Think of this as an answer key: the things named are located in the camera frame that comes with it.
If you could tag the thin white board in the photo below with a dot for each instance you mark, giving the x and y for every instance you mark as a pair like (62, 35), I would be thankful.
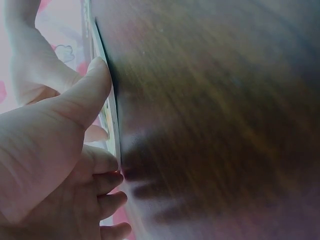
(113, 125)

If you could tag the person's right fingers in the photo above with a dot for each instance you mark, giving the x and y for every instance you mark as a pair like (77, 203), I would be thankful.
(98, 133)

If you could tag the person's left hand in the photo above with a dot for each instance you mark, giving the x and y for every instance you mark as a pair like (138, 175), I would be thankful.
(42, 162)

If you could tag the person's right hand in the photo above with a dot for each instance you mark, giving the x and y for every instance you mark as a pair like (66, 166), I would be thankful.
(35, 65)

